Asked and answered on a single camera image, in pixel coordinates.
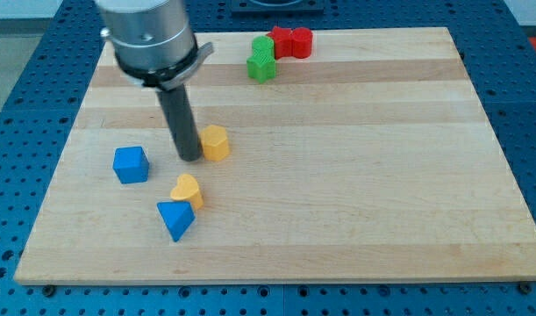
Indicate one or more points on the wooden board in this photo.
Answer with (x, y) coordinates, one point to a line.
(372, 161)

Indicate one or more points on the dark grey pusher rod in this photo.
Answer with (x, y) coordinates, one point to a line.
(181, 124)

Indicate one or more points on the green star block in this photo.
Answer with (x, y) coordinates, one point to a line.
(261, 67)

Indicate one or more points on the red star block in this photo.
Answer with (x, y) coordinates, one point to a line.
(282, 38)

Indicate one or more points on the blue cube block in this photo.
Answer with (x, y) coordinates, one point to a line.
(130, 165)

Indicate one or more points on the yellow hexagon block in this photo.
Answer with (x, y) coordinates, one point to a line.
(215, 143)

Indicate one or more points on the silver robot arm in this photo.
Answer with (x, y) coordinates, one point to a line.
(155, 45)

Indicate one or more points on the blue triangle block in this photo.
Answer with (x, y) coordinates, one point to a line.
(177, 217)

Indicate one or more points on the red cylinder block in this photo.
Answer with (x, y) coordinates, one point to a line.
(301, 40)

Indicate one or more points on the green cylinder block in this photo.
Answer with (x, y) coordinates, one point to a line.
(263, 45)

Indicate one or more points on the yellow heart block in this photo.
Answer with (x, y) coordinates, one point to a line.
(187, 189)

